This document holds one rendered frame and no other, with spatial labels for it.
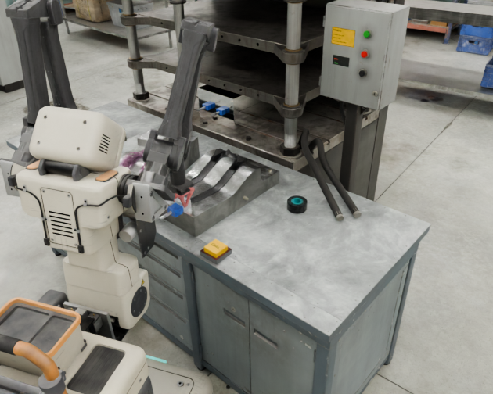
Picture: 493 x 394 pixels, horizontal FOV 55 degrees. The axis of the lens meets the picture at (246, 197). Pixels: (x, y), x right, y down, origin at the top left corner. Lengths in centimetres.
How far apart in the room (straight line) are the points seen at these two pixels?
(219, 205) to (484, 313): 160
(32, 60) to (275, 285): 99
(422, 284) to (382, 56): 137
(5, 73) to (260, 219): 458
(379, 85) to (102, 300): 136
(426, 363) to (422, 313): 31
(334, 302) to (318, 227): 39
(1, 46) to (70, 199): 470
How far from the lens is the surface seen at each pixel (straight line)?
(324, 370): 163
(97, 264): 149
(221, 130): 256
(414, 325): 262
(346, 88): 215
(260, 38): 230
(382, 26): 201
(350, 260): 166
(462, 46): 714
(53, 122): 137
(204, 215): 173
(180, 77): 137
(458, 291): 288
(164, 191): 127
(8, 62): 601
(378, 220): 187
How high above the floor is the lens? 187
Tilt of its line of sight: 33 degrees down
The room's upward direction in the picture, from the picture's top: 1 degrees counter-clockwise
